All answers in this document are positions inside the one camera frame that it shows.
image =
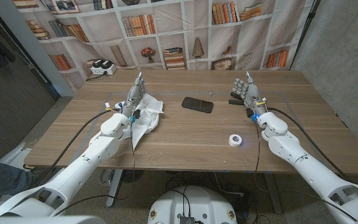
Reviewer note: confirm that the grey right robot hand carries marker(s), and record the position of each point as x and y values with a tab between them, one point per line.
253	96

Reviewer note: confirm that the grey table leg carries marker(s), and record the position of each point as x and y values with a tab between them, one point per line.
273	196

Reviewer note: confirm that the white tape roll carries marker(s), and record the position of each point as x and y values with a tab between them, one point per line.
233	141

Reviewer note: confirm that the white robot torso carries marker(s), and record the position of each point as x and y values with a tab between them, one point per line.
204	205

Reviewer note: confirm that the white floor base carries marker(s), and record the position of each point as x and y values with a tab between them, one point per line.
15	157

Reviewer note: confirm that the white charger box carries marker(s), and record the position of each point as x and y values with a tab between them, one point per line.
106	71

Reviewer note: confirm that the white table leg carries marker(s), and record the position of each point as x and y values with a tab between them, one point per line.
114	189

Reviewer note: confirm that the black backdrop stand pole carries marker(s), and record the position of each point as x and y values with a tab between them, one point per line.
304	34

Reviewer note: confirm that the person leg in jeans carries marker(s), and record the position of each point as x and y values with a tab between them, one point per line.
2	177

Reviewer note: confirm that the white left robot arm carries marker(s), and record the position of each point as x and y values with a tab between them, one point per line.
82	165

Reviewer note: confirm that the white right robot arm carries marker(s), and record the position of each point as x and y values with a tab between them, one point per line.
309	168

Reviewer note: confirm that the black power adapter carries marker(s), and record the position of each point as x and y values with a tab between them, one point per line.
107	64
97	63

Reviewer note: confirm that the black smartphone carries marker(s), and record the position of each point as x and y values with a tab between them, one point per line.
197	104

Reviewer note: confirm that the printed bookshelf backdrop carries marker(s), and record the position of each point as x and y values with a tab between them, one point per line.
179	34

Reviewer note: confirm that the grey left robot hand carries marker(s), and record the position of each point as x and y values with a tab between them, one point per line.
132	98

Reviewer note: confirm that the white cloth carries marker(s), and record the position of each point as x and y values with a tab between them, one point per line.
149	115

